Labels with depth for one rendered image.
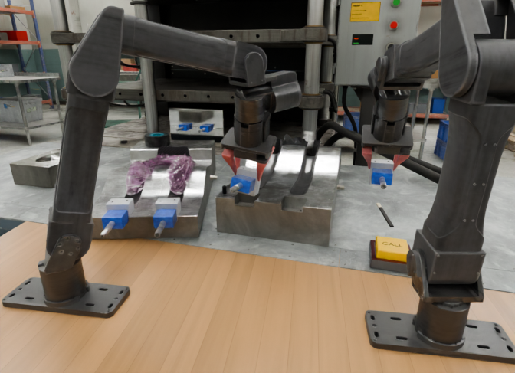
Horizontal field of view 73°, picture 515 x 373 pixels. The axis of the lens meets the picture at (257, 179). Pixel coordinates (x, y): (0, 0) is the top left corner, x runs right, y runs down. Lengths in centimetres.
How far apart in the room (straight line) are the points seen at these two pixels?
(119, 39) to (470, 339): 66
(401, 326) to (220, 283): 31
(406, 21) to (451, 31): 108
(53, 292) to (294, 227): 46
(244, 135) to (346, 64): 94
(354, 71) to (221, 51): 101
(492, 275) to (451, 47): 48
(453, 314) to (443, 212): 14
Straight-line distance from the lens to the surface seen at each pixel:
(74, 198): 60
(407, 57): 65
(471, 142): 48
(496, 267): 85
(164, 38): 59
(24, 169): 132
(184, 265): 74
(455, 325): 58
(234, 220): 81
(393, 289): 70
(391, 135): 77
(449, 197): 51
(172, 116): 172
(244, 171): 77
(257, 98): 65
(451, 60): 48
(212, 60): 61
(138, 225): 84
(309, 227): 77
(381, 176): 82
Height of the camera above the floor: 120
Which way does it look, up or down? 20 degrees down
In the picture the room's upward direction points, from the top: straight up
